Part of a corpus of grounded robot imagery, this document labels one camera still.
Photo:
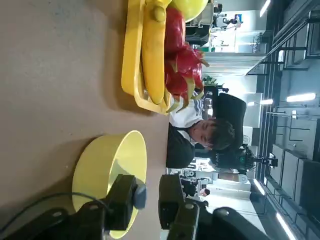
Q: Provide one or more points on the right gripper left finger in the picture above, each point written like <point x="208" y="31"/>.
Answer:
<point x="122" y="200"/>

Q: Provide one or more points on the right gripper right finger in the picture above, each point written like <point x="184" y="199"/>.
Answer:
<point x="171" y="200"/>

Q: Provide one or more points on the yellow bowl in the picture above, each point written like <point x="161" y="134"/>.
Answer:
<point x="100" y="160"/>

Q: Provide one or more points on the person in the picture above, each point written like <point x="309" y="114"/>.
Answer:
<point x="212" y="135"/>

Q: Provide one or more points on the black office chair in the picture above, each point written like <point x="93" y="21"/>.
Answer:
<point x="230" y="107"/>

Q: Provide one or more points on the red dragon fruit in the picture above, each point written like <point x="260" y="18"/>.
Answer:
<point x="185" y="67"/>

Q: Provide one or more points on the yellow banana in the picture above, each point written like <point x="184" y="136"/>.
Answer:
<point x="153" y="62"/>

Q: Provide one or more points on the yellow plastic tray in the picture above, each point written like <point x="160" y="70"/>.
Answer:
<point x="131" y="50"/>

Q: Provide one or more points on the black camera rig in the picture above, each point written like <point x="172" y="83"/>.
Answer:
<point x="240" y="160"/>

